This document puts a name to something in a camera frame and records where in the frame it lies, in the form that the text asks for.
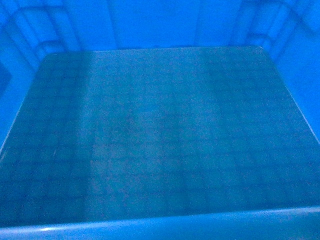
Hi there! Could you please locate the large blue plastic crate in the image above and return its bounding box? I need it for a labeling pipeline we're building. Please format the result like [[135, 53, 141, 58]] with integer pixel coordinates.
[[0, 0, 320, 240]]

